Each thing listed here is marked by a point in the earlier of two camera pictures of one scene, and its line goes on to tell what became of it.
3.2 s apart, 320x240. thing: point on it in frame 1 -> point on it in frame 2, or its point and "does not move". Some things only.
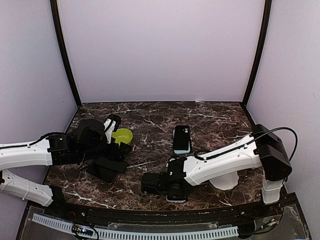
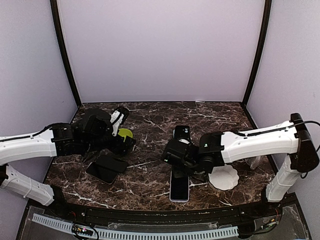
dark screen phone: x=102 y=173 does not move
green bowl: x=122 y=135 does not move
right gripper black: x=187 y=192 -> x=177 y=172
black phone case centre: x=181 y=137 does not move
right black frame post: x=262 y=48 does not move
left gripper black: x=121 y=154 -> x=125 y=147
